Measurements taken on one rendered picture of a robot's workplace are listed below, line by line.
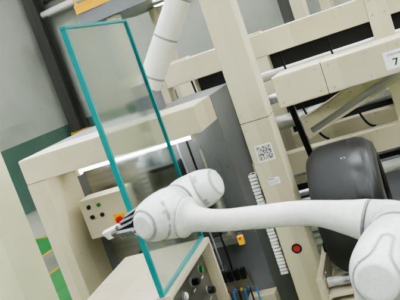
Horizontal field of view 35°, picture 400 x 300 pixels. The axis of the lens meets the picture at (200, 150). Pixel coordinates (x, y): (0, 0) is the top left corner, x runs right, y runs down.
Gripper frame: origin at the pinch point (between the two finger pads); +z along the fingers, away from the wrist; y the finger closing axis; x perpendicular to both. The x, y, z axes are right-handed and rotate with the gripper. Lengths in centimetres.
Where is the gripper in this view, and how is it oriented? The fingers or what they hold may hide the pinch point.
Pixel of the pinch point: (113, 231)
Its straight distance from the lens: 189.7
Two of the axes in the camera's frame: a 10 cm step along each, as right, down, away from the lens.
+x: -6.5, -6.5, -4.0
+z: -7.3, 3.9, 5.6
